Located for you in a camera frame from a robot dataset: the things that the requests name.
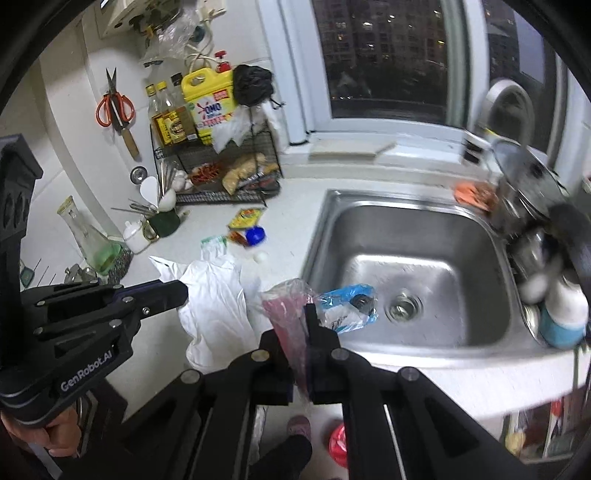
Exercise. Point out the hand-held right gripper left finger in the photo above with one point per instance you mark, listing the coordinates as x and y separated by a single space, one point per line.
277 369

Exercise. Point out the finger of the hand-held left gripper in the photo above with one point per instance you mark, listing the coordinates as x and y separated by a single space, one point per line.
152 287
166 302

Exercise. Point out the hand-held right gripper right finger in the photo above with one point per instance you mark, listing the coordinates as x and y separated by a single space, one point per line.
323 364

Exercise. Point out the white plastic bag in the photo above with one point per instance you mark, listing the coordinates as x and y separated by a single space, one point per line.
217 314

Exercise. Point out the pink plastic wrapper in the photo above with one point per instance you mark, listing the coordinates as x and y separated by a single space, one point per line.
286 314

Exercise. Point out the blue plastic wrapper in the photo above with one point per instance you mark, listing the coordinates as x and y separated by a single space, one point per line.
341 300

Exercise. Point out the red sauce packet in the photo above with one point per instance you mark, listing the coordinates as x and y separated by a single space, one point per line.
238 237

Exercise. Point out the person's left hand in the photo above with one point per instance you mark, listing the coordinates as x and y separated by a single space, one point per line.
46 441

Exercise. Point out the steel wool scrubber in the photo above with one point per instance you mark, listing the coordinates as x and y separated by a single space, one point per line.
121 267

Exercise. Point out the green dish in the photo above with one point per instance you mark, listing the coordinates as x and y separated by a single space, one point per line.
111 258

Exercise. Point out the white lidded jar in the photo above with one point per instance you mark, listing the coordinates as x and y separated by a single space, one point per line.
136 237

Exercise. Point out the person's pink slipper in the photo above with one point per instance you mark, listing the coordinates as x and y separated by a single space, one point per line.
299 425

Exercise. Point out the dark green mug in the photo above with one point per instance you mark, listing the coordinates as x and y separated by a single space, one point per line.
164 224

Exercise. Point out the glass carafe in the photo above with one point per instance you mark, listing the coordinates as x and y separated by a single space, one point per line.
85 235

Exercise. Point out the steel teapot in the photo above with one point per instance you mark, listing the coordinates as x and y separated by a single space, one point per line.
81 273

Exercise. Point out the metal chopsticks bundle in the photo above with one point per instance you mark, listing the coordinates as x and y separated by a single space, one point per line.
136 208

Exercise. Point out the red basin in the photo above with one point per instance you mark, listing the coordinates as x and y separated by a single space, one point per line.
338 445

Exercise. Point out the small white spoon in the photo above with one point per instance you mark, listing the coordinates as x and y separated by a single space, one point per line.
167 199

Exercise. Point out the person's leg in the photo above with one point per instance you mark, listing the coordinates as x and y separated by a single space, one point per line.
281 459

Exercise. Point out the small white round lid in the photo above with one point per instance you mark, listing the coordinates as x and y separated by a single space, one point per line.
261 257

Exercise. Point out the blue bottle cap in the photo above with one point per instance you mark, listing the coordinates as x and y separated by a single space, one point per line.
255 235

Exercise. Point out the small steel strainer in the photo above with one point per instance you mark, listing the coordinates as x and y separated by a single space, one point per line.
138 174

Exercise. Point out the yellow snack packet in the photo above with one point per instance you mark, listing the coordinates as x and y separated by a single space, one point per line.
247 218

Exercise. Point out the dried red chilies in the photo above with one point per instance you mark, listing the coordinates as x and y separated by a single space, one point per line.
207 173

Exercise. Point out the stainless steel sink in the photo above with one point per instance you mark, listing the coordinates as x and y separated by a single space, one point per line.
415 277

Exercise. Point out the clear oil bottle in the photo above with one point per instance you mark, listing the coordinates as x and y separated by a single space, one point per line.
154 115

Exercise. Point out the dark sauce bottle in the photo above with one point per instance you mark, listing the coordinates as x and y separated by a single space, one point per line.
184 115

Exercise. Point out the crumpled white hanging bag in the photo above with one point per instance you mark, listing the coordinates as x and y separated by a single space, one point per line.
235 127

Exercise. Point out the yellow detergent jug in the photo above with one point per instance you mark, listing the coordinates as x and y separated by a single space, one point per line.
207 106

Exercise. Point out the white tile piece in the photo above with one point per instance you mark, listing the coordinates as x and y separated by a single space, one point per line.
351 145

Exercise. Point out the black plastic bag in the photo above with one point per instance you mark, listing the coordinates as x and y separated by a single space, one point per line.
251 85

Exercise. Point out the orange cloth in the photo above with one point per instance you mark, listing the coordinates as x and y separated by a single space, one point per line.
475 194

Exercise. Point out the white water heater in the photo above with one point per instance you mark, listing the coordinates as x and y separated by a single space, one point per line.
129 14

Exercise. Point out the clear hanging plastic bag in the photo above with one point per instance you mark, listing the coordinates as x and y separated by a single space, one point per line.
171 32

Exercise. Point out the blue and white bowl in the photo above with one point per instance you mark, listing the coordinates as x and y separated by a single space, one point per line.
565 318

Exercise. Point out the steel pot lid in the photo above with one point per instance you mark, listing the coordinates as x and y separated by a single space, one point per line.
526 184

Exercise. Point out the black wok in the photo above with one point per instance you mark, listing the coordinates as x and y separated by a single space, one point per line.
575 240

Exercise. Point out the window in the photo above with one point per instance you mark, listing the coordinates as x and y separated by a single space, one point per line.
383 55

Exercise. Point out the steel faucet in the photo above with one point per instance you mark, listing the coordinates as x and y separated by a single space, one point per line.
508 92

